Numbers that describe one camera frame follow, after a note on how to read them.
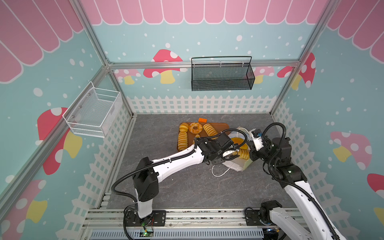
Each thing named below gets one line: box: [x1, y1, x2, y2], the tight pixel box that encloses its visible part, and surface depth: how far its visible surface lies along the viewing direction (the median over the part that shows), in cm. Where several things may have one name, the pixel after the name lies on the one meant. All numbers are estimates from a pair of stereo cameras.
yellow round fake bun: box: [179, 122, 189, 133], surface depth 110 cm
